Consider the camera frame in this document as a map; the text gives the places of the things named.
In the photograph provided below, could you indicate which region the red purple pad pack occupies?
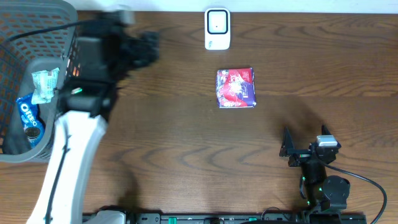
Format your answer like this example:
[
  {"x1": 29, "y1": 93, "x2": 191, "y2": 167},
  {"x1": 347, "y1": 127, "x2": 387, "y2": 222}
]
[{"x1": 215, "y1": 68, "x2": 257, "y2": 108}]

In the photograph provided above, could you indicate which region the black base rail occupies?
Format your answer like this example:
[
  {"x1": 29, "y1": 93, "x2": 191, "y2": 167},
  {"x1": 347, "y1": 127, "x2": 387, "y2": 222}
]
[{"x1": 82, "y1": 212, "x2": 368, "y2": 224}]

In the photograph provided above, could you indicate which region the mint green wipes pack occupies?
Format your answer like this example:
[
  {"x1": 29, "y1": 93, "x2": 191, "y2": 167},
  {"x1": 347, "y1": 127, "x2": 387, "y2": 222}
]
[{"x1": 31, "y1": 68, "x2": 60, "y2": 105}]

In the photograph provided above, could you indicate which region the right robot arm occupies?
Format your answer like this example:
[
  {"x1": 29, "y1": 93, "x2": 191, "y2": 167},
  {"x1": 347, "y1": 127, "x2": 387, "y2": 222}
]
[{"x1": 279, "y1": 126, "x2": 350, "y2": 223}]

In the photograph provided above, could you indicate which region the blue Oreo cookie pack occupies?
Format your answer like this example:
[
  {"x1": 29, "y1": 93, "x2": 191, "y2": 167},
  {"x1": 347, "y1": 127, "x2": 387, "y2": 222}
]
[{"x1": 16, "y1": 93, "x2": 45, "y2": 148}]

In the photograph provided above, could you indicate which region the grey plastic mesh basket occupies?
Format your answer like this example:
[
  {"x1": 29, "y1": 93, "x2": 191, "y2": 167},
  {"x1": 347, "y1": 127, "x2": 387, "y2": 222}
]
[{"x1": 1, "y1": 0, "x2": 78, "y2": 163}]

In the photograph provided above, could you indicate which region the white barcode scanner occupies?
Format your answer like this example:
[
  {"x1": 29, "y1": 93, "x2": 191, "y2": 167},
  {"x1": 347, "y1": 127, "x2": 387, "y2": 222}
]
[{"x1": 204, "y1": 7, "x2": 231, "y2": 50}]

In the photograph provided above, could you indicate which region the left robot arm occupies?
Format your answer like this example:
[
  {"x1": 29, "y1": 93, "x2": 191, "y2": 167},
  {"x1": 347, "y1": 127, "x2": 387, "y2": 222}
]
[{"x1": 28, "y1": 30, "x2": 159, "y2": 223}]

